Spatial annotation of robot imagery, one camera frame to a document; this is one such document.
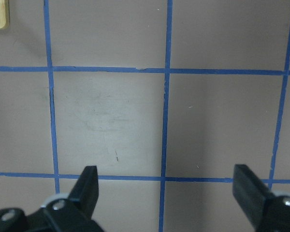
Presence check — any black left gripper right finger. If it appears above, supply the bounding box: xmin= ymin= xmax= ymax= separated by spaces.
xmin=232 ymin=164 xmax=273 ymax=227

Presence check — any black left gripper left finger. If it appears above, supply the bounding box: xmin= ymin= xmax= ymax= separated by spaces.
xmin=68 ymin=166 xmax=98 ymax=219

